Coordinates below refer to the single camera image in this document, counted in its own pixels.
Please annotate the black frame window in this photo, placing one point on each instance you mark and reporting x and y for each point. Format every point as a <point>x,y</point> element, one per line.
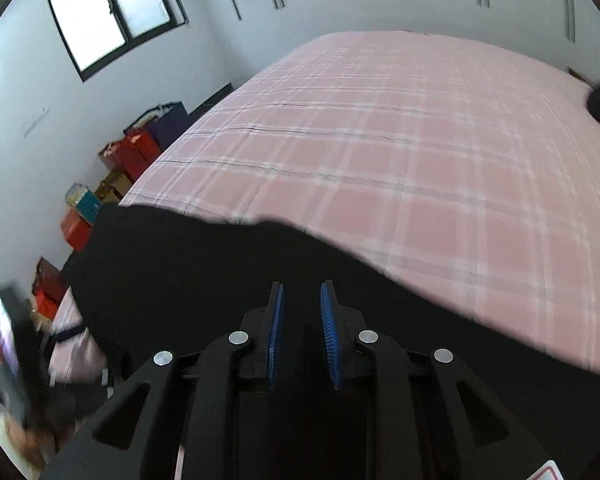
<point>98,32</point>

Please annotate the dark red box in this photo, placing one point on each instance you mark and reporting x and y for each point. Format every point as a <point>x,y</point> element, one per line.
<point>49,280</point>

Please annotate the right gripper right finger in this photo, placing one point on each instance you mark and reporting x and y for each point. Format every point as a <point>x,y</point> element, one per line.
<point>425,415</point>

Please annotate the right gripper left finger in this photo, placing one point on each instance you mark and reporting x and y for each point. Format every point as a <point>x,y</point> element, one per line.
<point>174,417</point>

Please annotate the red gift box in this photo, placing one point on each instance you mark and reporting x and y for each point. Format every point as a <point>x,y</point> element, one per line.
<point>75,230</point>

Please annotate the gold brown gift bag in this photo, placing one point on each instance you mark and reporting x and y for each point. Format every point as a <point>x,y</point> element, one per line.
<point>114,187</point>

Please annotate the red gift bag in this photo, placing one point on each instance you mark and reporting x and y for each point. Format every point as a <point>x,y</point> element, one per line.
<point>132,155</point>

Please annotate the navy gift bag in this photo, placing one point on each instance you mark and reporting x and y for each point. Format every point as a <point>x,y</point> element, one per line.
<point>164,122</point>

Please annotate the red box stack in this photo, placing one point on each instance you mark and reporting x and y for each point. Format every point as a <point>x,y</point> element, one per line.
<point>45,305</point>

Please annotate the pink plaid bed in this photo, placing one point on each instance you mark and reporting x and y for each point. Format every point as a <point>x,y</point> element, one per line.
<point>466,170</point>

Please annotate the white wardrobe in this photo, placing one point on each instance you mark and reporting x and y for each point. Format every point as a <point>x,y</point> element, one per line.
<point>562,33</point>

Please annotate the black pants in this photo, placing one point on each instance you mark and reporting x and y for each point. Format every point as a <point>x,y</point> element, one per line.
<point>152,280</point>

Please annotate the teal gift box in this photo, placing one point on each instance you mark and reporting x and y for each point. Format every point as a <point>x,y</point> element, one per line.
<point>84,202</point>

